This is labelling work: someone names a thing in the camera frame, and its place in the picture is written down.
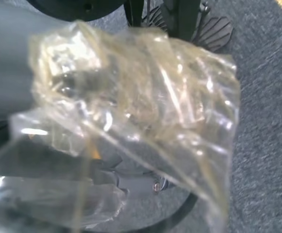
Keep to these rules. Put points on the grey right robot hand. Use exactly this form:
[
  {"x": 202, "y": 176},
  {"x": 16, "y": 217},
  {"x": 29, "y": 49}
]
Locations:
[{"x": 7, "y": 64}]

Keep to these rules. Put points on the black robot waist shell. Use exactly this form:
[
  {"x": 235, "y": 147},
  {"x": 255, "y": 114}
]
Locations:
[{"x": 78, "y": 9}]

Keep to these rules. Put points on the clear plastic wrap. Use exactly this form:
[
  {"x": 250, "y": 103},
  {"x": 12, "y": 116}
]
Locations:
[{"x": 143, "y": 106}]

